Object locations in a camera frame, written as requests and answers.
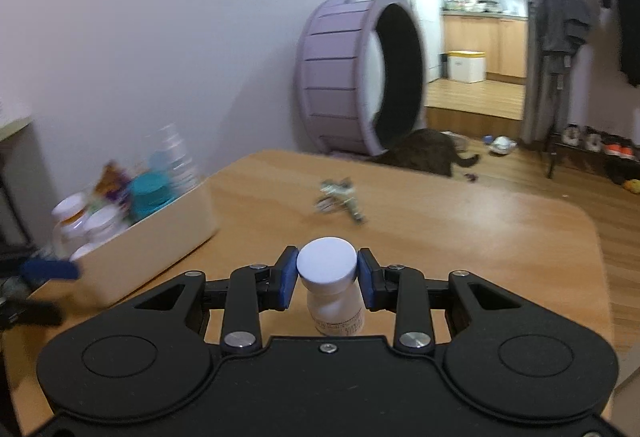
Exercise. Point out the white lidded bottle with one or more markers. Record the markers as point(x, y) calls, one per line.
point(105, 224)

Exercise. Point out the beige storage box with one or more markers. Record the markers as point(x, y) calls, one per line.
point(150, 242)

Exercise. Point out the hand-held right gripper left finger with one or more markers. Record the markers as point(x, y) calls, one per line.
point(288, 279)

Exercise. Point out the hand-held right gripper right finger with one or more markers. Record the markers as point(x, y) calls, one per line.
point(366, 279)

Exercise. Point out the wooden kitchen base cabinet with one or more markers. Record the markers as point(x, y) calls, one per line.
point(505, 44)

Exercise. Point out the yellow toy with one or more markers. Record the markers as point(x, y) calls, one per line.
point(632, 187)

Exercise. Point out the grey hanging garment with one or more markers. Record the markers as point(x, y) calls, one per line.
point(562, 12)

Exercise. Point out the dark cat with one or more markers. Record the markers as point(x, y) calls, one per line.
point(420, 152)

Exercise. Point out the colourful snack packet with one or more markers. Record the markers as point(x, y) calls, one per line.
point(114, 182)

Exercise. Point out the black hanging garment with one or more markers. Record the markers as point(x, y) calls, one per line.
point(631, 17)

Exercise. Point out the orange and black shoe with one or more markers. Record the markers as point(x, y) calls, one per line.
point(620, 151)

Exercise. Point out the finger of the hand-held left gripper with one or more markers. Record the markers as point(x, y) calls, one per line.
point(50, 269)
point(35, 313)

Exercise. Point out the white floor object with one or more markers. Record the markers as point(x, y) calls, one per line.
point(502, 145)

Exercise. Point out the white pill bottle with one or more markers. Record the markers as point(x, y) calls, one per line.
point(327, 262)

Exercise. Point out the black clothes rack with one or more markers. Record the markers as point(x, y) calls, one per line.
point(552, 152)

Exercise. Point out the side table black legs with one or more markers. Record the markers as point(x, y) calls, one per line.
point(12, 124)

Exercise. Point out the wooden desk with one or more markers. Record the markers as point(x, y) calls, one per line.
point(450, 242)

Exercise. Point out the purple cat wheel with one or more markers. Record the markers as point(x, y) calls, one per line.
point(340, 77)

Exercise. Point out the white bin yellow lid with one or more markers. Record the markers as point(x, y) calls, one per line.
point(466, 67)

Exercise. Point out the white shoe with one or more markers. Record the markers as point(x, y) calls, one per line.
point(593, 142)
point(571, 135)

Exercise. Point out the teal lidded jar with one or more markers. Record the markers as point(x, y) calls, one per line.
point(150, 194)

